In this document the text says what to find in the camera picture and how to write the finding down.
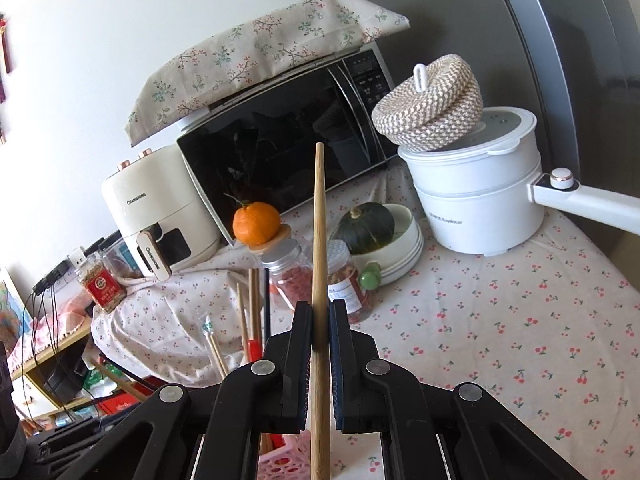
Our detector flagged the dark green squash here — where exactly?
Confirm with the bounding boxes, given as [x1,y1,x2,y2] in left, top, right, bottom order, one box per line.
[332,202,395,255]

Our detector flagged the orange tangerine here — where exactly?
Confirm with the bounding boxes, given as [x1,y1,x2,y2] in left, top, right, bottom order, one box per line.
[224,193,281,246]

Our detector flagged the white stacked bowls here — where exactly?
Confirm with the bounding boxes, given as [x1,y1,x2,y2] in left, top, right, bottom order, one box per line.
[352,204,424,286]

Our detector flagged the plastic jar dried fruit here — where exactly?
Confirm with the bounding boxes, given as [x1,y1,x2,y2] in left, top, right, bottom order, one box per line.
[326,240,371,324]

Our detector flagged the woven rope basket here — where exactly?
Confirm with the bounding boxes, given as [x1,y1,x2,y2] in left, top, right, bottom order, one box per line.
[371,54,484,152]

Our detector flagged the pink perforated utensil basket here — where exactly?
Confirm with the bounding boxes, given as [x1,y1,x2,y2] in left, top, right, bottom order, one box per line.
[256,431,311,480]

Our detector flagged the floral cloth cover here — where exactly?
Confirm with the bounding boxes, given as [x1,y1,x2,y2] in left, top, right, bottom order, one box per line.
[126,0,410,146]

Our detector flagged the green jade ornament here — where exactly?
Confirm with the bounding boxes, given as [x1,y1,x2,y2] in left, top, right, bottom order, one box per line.
[359,262,382,290]

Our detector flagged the disposable chopsticks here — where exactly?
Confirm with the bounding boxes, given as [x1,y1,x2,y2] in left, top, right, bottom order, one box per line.
[202,314,229,379]

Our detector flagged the glass jar red goji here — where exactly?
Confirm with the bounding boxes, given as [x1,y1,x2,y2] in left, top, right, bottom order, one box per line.
[260,238,312,310]

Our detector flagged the white electric cooking pot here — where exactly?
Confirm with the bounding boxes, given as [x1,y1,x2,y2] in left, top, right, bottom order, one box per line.
[398,106,639,256]

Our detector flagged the red plastic spoon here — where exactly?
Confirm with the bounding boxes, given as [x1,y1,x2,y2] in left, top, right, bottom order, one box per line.
[246,339,262,363]

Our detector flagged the cherry print tablecloth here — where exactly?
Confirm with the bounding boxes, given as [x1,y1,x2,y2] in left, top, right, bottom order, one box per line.
[91,210,639,479]

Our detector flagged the red label spice jar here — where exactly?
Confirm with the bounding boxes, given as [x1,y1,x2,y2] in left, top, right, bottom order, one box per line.
[76,254,126,313]

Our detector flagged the cream air fryer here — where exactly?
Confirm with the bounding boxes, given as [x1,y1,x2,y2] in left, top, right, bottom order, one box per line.
[104,144,221,281]

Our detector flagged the black chopstick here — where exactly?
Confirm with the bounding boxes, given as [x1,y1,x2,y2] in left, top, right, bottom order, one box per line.
[262,274,271,345]

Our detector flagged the black microwave oven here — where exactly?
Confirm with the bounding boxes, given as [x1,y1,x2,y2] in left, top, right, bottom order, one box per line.
[177,49,396,243]

